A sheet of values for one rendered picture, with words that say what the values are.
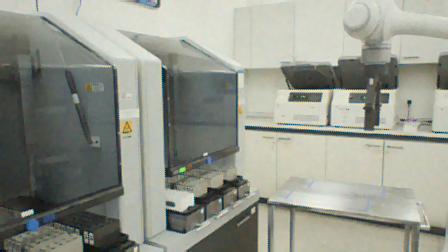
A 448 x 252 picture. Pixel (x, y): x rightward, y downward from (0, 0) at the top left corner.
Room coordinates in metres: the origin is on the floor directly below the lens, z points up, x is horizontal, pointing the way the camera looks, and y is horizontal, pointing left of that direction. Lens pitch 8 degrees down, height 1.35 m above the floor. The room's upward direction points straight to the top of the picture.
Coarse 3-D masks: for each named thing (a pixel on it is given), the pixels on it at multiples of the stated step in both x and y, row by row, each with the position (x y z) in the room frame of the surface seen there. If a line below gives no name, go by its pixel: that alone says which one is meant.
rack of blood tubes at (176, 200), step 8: (168, 192) 1.52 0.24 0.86; (176, 192) 1.52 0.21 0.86; (184, 192) 1.51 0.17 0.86; (168, 200) 1.44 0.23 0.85; (176, 200) 1.42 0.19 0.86; (184, 200) 1.43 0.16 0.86; (192, 200) 1.48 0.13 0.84; (168, 208) 1.44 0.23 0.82; (176, 208) 1.42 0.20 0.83; (184, 208) 1.43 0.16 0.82
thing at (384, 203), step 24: (288, 192) 1.64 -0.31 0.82; (312, 192) 1.64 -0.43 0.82; (336, 192) 1.64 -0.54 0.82; (360, 192) 1.64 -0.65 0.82; (384, 192) 1.63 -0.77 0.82; (408, 192) 1.63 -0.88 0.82; (360, 216) 1.37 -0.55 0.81; (384, 216) 1.34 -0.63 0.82; (408, 216) 1.33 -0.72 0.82; (408, 240) 1.67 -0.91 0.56
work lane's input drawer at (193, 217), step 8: (192, 208) 1.44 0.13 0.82; (200, 208) 1.47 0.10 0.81; (168, 216) 1.42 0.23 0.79; (176, 216) 1.40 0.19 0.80; (184, 216) 1.39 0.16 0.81; (192, 216) 1.41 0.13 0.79; (200, 216) 1.47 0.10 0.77; (176, 224) 1.40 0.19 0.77; (184, 224) 1.38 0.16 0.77; (192, 224) 1.41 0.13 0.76; (200, 224) 1.46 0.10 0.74; (208, 224) 1.44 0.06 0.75
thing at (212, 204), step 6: (210, 198) 1.57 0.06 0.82; (216, 198) 1.59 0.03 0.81; (204, 204) 1.52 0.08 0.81; (210, 204) 1.54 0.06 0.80; (216, 204) 1.58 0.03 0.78; (204, 210) 1.51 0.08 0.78; (210, 210) 1.54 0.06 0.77; (216, 210) 1.58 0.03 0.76; (210, 216) 1.53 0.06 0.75; (216, 216) 1.51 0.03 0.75
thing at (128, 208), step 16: (48, 16) 1.36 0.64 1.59; (64, 16) 1.37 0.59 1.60; (80, 32) 1.29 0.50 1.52; (96, 32) 1.37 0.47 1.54; (96, 48) 1.24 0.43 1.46; (112, 48) 1.27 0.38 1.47; (128, 64) 1.25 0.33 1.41; (128, 80) 1.25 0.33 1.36; (128, 96) 1.25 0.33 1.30; (128, 128) 1.24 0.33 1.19; (128, 144) 1.24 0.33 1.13; (128, 160) 1.24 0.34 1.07; (128, 176) 1.23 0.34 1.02; (128, 192) 1.23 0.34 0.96; (96, 208) 1.26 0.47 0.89; (112, 208) 1.22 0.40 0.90; (128, 208) 1.23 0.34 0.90; (128, 224) 1.23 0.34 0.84
